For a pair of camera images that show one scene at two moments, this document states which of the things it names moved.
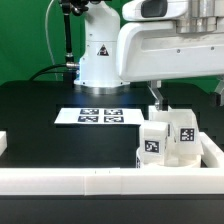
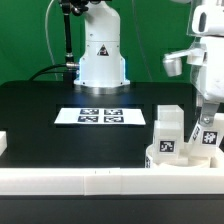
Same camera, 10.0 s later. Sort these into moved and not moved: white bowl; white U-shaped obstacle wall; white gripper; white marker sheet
Moved: white bowl; white gripper
Not moved: white marker sheet; white U-shaped obstacle wall
